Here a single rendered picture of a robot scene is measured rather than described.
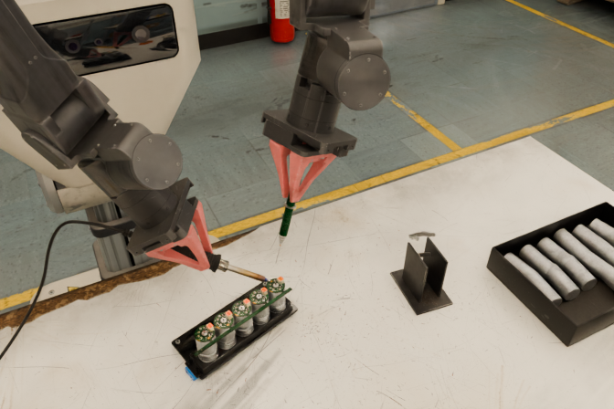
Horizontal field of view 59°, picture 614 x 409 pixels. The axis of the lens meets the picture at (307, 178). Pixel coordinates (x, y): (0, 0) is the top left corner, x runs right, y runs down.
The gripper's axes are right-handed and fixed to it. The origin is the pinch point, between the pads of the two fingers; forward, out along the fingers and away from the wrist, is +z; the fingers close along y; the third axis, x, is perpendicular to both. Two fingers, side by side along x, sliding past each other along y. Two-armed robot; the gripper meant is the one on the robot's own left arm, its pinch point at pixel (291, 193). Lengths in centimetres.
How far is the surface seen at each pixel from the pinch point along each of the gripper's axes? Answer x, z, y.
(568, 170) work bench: 60, -2, 17
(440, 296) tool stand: 19.3, 12.4, 15.8
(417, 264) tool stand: 15.1, 7.6, 12.5
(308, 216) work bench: 19.1, 12.9, -9.9
